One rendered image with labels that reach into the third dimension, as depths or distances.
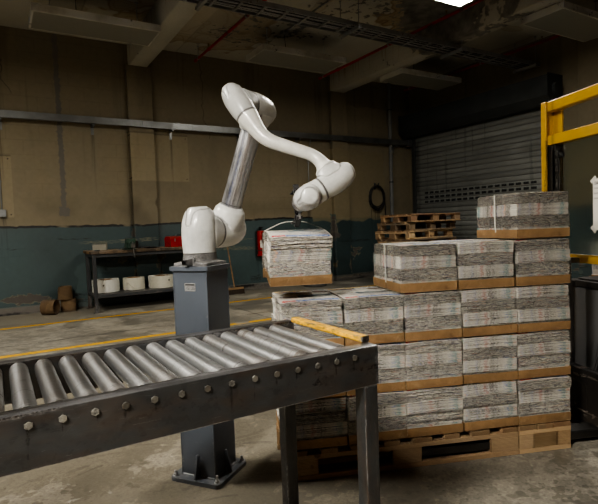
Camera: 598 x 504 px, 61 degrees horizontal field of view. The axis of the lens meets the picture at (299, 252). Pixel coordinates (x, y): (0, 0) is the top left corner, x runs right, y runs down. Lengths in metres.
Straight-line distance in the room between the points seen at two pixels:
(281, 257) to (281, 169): 7.64
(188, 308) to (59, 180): 6.41
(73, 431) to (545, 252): 2.21
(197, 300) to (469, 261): 1.29
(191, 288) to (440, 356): 1.21
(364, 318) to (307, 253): 0.41
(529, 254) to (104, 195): 7.08
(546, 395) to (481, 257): 0.78
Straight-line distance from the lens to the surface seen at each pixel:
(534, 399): 2.85
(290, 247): 2.23
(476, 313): 2.58
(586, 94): 3.20
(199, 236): 2.33
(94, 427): 1.26
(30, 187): 8.56
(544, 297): 2.77
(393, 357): 2.44
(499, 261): 2.61
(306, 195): 2.04
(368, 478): 1.67
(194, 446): 2.55
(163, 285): 8.21
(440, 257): 2.47
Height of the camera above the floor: 1.17
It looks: 3 degrees down
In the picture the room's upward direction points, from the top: 2 degrees counter-clockwise
